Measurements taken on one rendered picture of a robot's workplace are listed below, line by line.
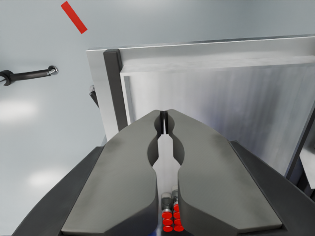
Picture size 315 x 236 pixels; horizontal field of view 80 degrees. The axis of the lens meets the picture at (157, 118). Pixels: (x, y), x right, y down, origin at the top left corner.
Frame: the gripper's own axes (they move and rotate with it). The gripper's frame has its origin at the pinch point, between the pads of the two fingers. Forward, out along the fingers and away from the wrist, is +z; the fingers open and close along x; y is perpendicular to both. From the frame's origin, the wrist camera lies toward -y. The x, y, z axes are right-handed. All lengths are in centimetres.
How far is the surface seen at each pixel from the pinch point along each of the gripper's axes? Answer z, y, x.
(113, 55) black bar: 14.1, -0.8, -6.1
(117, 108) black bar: 14.1, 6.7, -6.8
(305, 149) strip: 15.5, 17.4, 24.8
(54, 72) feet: 103, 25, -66
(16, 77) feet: 91, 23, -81
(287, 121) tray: 15.9, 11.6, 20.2
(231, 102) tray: 15.9, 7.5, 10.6
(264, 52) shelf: 16.2, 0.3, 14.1
